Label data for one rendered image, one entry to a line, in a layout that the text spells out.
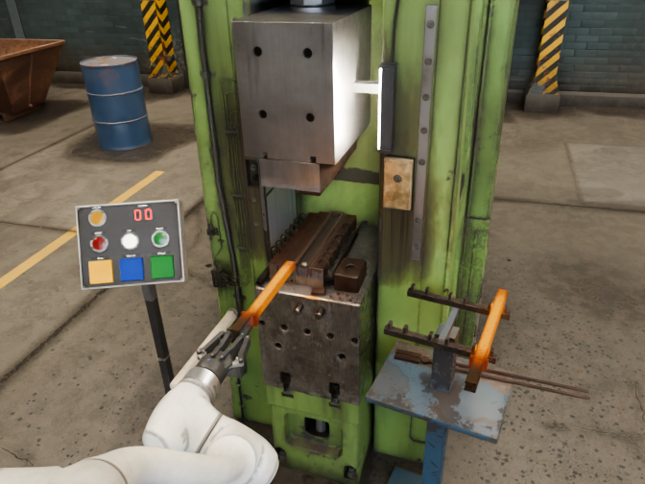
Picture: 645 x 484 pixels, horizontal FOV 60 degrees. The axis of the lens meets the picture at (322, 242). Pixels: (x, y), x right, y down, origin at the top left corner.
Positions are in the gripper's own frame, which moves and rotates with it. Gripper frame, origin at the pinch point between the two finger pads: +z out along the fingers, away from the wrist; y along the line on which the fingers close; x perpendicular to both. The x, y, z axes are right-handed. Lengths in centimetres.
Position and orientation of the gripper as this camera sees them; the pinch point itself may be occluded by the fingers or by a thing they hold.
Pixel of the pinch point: (242, 326)
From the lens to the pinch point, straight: 151.0
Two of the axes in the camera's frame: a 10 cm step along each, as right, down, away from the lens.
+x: -0.3, -8.7, -5.0
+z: 3.2, -4.8, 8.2
